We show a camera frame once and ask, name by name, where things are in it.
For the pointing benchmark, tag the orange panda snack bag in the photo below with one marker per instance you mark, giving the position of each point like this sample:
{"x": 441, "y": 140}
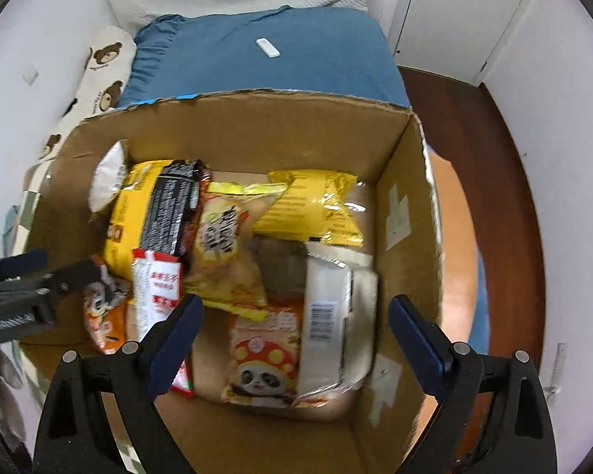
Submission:
{"x": 263, "y": 359}

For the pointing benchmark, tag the yellow egg snack bag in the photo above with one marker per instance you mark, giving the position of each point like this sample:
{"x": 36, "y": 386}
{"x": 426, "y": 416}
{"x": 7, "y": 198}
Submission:
{"x": 224, "y": 272}

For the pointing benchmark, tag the yellow black noodle bag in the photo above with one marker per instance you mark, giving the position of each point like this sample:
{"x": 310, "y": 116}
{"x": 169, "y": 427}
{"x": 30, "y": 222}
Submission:
{"x": 158, "y": 209}

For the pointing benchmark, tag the green white checkered blanket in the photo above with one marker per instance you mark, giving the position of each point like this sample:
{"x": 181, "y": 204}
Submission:
{"x": 19, "y": 218}

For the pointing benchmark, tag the white snack package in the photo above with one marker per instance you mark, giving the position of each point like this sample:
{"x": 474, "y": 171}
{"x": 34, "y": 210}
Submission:
{"x": 339, "y": 290}

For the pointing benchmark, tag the white remote control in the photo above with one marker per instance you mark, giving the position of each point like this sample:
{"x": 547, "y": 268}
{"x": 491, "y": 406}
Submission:
{"x": 268, "y": 48}

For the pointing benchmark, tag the small white snack packet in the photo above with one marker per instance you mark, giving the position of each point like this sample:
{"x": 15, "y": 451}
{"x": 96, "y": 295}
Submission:
{"x": 108, "y": 177}

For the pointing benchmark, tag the blue milk cardboard box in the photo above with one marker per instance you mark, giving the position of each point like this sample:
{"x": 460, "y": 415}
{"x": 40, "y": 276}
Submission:
{"x": 258, "y": 132}

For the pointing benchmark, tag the white wardrobe door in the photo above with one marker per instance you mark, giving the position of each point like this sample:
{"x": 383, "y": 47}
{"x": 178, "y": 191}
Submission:
{"x": 450, "y": 38}

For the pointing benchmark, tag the blue bed sheet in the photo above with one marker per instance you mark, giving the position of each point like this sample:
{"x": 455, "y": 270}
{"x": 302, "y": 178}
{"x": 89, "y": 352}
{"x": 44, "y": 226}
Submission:
{"x": 327, "y": 50}

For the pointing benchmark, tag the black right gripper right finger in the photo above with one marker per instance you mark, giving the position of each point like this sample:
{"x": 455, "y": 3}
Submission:
{"x": 517, "y": 435}

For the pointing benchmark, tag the large yellow snack bag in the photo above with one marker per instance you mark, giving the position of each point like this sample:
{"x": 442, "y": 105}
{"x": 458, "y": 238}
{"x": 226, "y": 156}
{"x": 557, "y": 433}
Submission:
{"x": 312, "y": 208}

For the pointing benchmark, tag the orange cartoon snack packet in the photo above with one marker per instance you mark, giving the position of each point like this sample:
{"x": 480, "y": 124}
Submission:
{"x": 104, "y": 309}

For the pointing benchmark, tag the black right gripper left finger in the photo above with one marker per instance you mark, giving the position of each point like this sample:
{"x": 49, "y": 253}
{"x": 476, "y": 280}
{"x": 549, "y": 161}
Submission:
{"x": 74, "y": 433}

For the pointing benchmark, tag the bear print pillow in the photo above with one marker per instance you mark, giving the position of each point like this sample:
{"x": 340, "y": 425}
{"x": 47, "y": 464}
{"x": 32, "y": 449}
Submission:
{"x": 106, "y": 73}

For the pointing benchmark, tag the red white snack stick packet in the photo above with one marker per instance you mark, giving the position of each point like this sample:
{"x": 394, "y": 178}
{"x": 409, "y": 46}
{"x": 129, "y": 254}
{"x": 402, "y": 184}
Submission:
{"x": 155, "y": 301}

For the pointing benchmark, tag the orange bed cover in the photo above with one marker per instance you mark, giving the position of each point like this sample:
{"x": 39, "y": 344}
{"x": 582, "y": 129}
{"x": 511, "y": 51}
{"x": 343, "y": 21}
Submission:
{"x": 459, "y": 243}

